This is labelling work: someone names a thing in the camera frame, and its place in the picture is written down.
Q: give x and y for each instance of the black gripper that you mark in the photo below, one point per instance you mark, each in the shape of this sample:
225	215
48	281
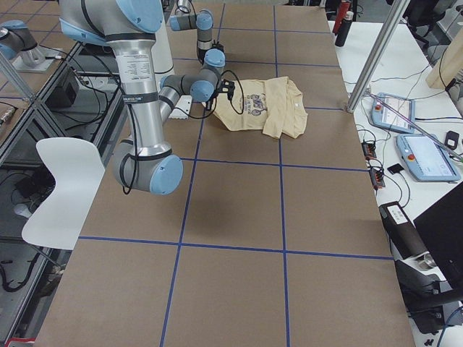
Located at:
209	103

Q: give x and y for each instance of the beige long sleeve graphic shirt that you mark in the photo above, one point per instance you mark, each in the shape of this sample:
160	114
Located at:
273	106

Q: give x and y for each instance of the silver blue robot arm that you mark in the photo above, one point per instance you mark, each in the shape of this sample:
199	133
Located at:
185	17
134	32

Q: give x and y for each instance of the white plastic chair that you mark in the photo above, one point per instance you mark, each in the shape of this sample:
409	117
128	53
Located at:
77	170

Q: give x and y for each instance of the black water bottle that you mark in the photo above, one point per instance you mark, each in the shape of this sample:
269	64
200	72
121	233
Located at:
344	28

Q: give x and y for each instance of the red water bottle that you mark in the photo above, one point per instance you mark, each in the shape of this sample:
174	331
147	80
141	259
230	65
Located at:
343	8

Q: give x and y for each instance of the far blue teach pendant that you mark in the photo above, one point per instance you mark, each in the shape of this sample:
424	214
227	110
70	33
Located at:
393	112

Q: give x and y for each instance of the blue teach pendant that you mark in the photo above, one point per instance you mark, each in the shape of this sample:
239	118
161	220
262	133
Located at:
393	112
425	160

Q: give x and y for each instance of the near blue teach pendant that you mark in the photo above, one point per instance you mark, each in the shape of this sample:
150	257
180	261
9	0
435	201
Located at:
425	160

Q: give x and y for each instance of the black monitor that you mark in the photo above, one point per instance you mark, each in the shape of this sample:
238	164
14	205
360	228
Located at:
440	228

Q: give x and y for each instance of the aluminium frame post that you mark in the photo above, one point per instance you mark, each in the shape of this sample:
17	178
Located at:
385	34

